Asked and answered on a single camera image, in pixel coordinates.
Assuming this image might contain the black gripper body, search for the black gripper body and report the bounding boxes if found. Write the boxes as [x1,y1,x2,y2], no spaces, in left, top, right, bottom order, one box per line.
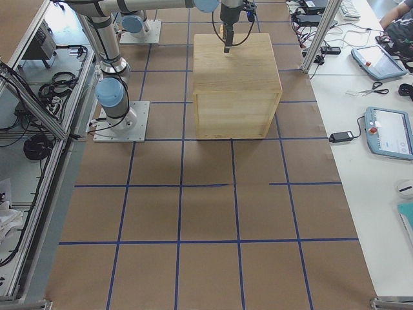
[220,0,242,26]

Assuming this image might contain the wooden drawer cabinet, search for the wooden drawer cabinet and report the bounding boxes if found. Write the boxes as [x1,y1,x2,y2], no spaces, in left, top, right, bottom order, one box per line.
[193,33,283,140]

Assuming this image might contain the black small device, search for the black small device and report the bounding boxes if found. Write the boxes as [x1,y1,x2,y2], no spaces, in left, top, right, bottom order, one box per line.
[320,46,341,55]

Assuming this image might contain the white keyboard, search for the white keyboard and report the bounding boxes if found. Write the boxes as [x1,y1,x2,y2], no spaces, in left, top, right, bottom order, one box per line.
[338,0,361,21]

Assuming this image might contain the upper blue teach pendant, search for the upper blue teach pendant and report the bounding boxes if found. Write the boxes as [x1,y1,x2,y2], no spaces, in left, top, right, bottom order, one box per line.
[351,45,407,80]

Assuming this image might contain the blue teach pendant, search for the blue teach pendant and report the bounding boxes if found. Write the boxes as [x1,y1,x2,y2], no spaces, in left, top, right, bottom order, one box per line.
[365,107,412,160]
[351,45,407,80]

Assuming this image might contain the black power adapter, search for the black power adapter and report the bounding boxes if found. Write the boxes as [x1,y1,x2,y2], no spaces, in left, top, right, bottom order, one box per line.
[328,131,354,143]

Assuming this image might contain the seated person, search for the seated person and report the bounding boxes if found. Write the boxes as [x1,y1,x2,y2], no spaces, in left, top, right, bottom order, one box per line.
[379,0,412,59]

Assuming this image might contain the grey electronics box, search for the grey electronics box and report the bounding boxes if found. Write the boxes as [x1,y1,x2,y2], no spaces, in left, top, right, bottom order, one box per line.
[22,24,57,68]

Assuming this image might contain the lower blue teach pendant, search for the lower blue teach pendant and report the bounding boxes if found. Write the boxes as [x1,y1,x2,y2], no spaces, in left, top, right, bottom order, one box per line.
[365,107,412,160]

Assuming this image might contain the white round device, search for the white round device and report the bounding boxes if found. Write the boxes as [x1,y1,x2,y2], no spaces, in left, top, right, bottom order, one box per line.
[396,180,413,199]

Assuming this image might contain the teal notebook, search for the teal notebook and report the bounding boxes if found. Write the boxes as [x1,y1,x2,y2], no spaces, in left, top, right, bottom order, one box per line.
[397,202,413,243]

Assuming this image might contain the aluminium frame post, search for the aluminium frame post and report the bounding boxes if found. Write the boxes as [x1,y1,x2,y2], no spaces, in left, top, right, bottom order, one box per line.
[301,0,341,73]

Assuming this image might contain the black handled scissors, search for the black handled scissors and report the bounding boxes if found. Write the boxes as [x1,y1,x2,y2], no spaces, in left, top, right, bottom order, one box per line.
[359,81,389,96]

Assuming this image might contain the aluminium frame rail left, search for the aluminium frame rail left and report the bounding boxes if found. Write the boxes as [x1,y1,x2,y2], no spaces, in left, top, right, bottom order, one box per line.
[1,1,94,302]

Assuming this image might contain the black coiled cable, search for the black coiled cable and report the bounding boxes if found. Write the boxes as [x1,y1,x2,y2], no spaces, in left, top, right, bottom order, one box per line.
[23,133,50,161]

